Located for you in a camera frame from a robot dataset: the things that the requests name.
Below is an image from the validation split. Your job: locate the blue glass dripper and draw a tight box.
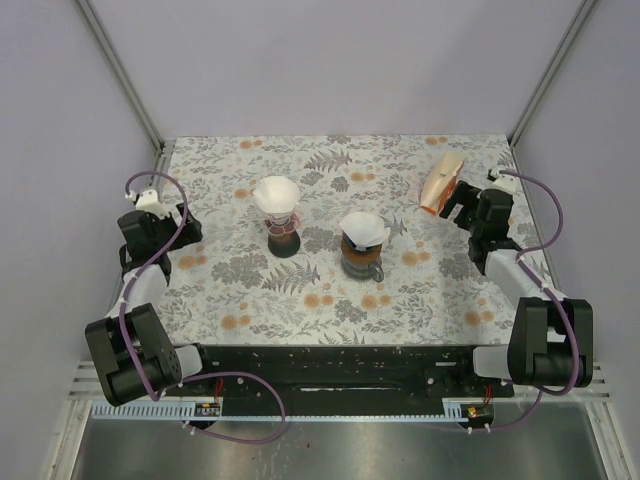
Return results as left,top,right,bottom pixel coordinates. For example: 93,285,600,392
342,233,384,253

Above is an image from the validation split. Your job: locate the floral patterned table mat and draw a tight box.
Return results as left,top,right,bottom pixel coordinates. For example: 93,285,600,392
156,134,515,344

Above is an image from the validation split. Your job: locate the dark carafe with red rim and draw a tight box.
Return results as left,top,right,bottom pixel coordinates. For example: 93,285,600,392
268,231,301,258

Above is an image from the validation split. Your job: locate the right aluminium frame post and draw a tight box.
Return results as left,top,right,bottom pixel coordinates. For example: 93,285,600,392
507,0,601,149

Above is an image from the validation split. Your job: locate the white slotted cable duct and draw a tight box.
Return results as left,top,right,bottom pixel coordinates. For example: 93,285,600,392
90,400,469,424

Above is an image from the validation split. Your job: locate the clear glass pitcher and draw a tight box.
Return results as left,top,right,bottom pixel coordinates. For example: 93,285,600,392
340,257,385,283

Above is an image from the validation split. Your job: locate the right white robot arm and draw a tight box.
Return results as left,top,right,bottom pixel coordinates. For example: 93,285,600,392
439,181,593,396

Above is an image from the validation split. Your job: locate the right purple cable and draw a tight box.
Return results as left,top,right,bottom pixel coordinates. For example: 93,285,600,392
467,170,581,435

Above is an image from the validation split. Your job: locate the brown wooden dripper ring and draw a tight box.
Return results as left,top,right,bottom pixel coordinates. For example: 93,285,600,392
340,237,386,269

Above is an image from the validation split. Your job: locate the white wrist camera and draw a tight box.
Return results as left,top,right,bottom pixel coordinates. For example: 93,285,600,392
487,167,519,195
125,187,171,220

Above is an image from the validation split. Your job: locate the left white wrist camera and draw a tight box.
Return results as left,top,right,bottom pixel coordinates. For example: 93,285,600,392
125,187,171,220

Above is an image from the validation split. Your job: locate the white paper coffee filter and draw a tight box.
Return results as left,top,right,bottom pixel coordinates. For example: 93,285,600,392
253,176,301,220

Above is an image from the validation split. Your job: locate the aluminium frame post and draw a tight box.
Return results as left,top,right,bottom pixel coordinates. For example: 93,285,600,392
507,0,601,149
73,0,165,154

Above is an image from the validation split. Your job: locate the coffee filter pack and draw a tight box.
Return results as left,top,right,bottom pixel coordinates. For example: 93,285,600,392
420,151,466,215

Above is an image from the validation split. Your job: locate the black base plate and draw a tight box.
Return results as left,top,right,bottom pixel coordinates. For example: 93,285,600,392
169,345,514,414

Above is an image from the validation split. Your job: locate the left aluminium frame post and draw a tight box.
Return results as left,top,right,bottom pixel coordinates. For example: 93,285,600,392
73,0,165,154

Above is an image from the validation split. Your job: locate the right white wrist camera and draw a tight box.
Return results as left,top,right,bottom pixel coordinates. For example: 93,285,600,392
487,167,519,195

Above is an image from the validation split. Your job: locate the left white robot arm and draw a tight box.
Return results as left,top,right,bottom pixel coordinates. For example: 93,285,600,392
85,204,217,406

